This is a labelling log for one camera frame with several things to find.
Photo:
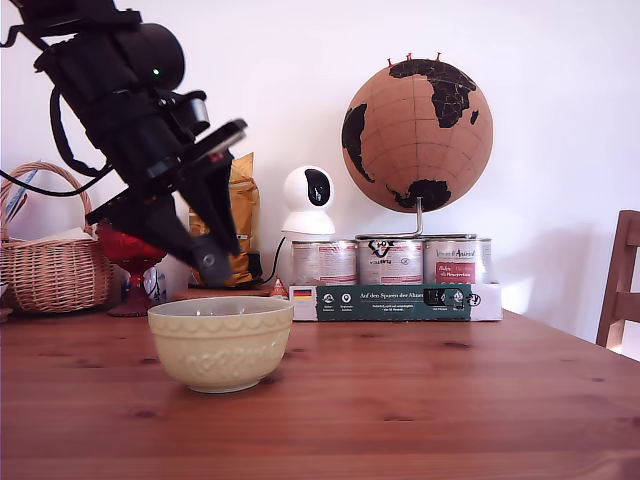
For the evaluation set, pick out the grey coffee capsule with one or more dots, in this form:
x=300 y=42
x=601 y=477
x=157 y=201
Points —
x=215 y=262

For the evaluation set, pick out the pale green ceramic bowl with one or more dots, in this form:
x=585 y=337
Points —
x=220 y=345

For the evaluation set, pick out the yellow snack bag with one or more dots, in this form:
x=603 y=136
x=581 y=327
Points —
x=247 y=200

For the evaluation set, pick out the red glass goblet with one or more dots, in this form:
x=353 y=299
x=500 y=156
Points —
x=132 y=255

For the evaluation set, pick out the blue and white ceramic cup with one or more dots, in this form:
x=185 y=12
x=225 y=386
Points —
x=152 y=285

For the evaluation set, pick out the triangular snack packet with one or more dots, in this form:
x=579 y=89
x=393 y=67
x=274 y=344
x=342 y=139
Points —
x=279 y=291

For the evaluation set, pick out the blue and white stick packet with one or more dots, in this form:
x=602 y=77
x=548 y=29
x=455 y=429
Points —
x=22 y=199

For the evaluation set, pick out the silver food can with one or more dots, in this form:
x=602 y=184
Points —
x=391 y=262
x=457 y=260
x=325 y=262

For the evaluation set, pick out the cork globe on metal stand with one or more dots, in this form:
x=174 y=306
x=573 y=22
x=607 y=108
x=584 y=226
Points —
x=415 y=135

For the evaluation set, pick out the cardboard can tray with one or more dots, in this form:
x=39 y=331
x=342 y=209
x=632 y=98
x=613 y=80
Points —
x=400 y=302

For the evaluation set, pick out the wooden chair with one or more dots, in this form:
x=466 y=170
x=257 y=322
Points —
x=622 y=280

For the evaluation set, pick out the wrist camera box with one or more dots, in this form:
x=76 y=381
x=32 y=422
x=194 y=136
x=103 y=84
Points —
x=192 y=112

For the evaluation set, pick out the white security camera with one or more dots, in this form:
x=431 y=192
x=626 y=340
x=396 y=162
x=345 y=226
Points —
x=307 y=210

